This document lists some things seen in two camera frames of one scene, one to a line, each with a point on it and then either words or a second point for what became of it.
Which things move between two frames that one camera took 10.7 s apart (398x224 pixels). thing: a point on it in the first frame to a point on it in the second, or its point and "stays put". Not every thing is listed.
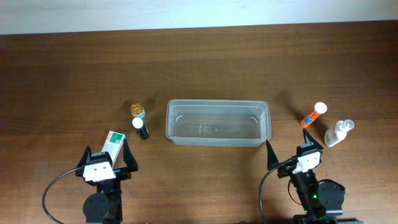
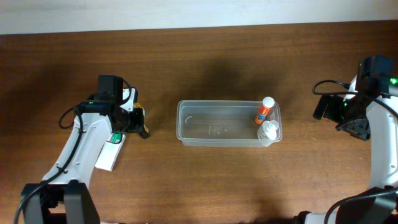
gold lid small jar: x=137 y=111 stays put
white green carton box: x=113 y=144 stays put
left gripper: x=123 y=172 to x=138 y=121
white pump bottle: x=339 y=132 to x=268 y=130
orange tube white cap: x=319 y=108 to x=268 y=103
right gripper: x=286 y=170 to x=325 y=107
